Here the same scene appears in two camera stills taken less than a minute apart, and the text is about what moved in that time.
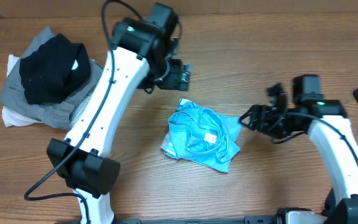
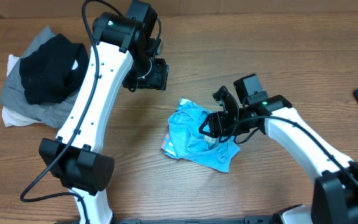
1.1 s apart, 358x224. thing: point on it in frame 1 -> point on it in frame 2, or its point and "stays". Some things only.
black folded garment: (58, 68) stays
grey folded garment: (57, 113) stays
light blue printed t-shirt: (201, 136) stays
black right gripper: (260, 121) -> (217, 121)
